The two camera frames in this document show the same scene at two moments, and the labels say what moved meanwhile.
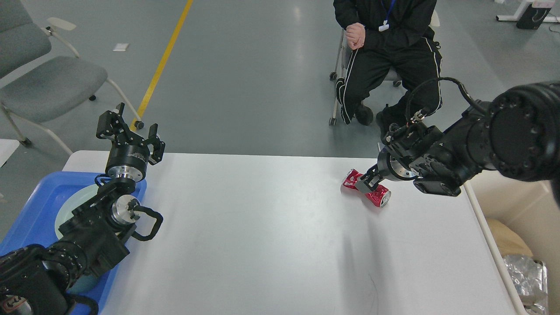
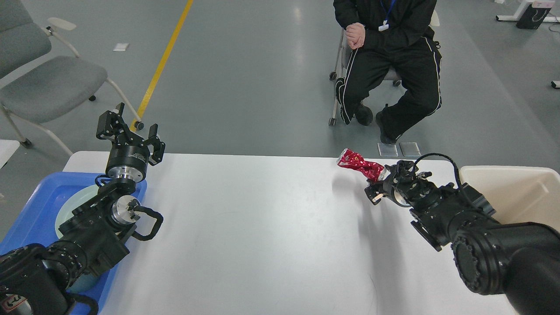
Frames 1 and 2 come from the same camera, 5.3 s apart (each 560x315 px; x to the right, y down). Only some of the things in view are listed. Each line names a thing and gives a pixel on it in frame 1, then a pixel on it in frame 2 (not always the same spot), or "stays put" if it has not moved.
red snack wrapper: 379,196 → 348,158
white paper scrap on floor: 120,47 stays put
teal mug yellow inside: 83,283 stays put
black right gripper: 390,164 → 400,186
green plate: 75,201 stays put
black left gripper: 128,155 stays put
